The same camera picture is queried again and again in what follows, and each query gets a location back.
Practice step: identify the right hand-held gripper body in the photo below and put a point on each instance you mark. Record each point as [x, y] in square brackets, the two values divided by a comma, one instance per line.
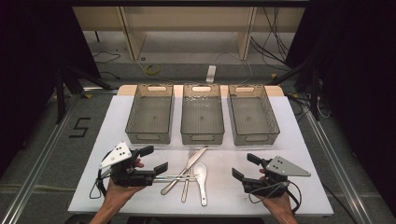
[281, 168]

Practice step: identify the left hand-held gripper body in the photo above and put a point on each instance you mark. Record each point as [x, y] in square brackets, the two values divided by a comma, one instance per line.
[134, 179]

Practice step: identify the grey translucent plastic basket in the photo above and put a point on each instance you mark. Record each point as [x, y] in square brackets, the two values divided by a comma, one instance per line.
[252, 116]
[202, 116]
[149, 115]

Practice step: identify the silver metal table knife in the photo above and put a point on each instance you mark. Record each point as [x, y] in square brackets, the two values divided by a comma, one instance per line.
[196, 158]

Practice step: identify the white ceramic spoon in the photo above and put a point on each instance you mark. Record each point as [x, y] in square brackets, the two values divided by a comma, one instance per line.
[200, 172]

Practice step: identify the person's left hand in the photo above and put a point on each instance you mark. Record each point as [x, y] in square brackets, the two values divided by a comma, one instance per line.
[120, 194]

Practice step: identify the person's right hand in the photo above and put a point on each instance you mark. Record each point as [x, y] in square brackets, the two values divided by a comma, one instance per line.
[278, 203]

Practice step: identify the white table mat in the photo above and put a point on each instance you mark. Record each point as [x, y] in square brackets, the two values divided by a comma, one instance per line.
[236, 193]

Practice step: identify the black metal stand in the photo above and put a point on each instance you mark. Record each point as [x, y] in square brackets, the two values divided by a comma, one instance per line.
[60, 93]
[314, 90]

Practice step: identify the white power strip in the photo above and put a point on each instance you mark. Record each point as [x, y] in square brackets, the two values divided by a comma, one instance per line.
[211, 73]

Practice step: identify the beige wooden shelf unit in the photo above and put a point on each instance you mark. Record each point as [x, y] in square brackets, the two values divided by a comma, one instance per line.
[186, 18]

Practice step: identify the aluminium floor rail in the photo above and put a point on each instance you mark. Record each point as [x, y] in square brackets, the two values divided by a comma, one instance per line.
[336, 161]
[37, 168]

